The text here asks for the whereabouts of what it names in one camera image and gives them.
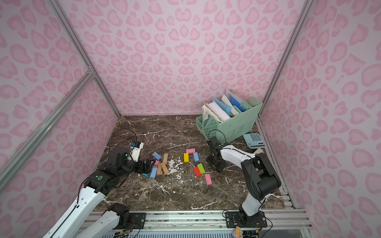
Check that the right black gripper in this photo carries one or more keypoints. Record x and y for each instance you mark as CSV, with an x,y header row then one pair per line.
x,y
214,156

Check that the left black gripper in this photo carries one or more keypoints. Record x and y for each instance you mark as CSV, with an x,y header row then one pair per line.
x,y
143,166

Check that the green block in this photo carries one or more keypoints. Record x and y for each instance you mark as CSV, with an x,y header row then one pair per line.
x,y
201,168

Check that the light blue block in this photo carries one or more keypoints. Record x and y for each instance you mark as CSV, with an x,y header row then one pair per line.
x,y
153,173
156,156
196,157

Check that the red block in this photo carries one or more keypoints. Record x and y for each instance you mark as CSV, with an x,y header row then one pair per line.
x,y
197,172

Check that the yellow block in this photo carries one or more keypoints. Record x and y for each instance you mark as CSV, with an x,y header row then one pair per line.
x,y
186,157

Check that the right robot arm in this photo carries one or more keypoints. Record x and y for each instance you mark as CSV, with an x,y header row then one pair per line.
x,y
260,176

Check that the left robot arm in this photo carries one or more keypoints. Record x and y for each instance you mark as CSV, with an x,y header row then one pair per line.
x,y
120,165

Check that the wooden block lower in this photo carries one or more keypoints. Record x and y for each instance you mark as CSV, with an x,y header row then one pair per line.
x,y
159,169

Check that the wooden block diagonal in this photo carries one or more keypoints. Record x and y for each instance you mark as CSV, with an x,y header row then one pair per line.
x,y
164,168

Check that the grey calculator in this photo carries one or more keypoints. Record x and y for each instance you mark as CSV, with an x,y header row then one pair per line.
x,y
254,141

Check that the green plastic file basket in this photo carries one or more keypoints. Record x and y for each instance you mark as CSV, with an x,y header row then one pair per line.
x,y
233,128

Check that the white papers stack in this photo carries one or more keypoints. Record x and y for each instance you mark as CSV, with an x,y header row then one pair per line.
x,y
212,110

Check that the blue folder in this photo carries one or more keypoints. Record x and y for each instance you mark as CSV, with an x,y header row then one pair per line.
x,y
237,103

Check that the wooden box at right wall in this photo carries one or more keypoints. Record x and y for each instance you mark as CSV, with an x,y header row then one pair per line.
x,y
258,151

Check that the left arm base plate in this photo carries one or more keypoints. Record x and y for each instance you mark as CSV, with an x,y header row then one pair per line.
x,y
131,221

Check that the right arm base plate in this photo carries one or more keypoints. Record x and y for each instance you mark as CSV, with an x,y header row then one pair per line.
x,y
240,219

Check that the front aluminium rail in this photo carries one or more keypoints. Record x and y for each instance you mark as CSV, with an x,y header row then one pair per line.
x,y
281,223

